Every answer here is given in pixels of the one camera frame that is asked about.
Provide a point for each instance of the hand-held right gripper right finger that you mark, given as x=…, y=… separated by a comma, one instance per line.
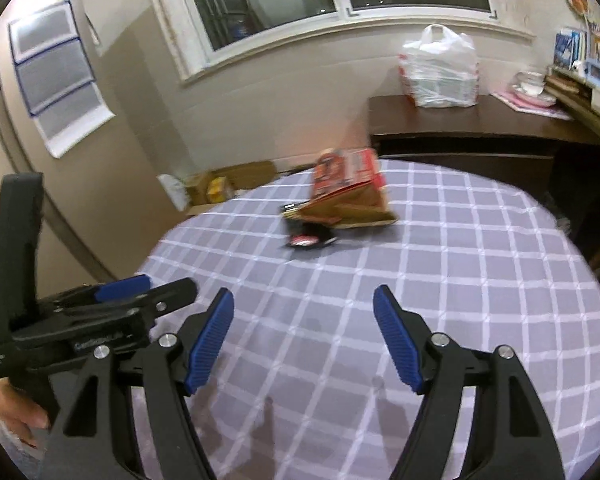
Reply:
x=397, y=340

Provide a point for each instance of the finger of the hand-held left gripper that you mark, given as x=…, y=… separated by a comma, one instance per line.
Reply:
x=175, y=295
x=125, y=287

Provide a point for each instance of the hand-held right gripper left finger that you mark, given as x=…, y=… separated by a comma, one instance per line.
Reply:
x=210, y=345

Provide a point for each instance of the black wrapper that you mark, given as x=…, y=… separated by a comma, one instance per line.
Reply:
x=310, y=235

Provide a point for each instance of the long red snack packet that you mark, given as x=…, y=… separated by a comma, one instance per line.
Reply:
x=350, y=185

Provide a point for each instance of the person's left hand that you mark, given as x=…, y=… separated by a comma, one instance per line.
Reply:
x=20, y=410

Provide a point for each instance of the purple checked tablecloth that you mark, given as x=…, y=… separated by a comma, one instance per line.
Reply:
x=455, y=285

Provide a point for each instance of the beige refrigerator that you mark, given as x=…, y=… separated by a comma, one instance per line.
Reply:
x=80, y=185

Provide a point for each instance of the white plastic sack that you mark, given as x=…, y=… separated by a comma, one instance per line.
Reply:
x=172, y=192

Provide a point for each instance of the small brown carton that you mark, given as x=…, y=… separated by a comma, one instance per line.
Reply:
x=200, y=187

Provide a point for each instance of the yellow packet box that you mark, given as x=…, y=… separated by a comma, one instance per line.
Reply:
x=220, y=189

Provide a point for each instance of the red cardboard box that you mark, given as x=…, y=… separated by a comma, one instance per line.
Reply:
x=250, y=175

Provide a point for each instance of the hanging printed paper sheets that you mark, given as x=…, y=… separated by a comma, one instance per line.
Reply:
x=55, y=70

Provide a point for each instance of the dark wooden sideboard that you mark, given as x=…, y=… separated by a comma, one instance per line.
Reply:
x=480, y=125

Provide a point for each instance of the pink place mat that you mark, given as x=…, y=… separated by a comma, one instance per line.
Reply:
x=530, y=101

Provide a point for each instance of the white plastic bag red print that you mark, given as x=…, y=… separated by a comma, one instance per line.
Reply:
x=440, y=70

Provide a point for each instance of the bowl on plate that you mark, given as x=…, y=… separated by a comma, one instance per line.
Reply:
x=530, y=84

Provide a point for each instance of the wooden shelf with boxes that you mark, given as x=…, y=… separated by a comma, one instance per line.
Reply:
x=585, y=95

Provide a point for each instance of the blue product box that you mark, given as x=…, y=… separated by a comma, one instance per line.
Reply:
x=570, y=49

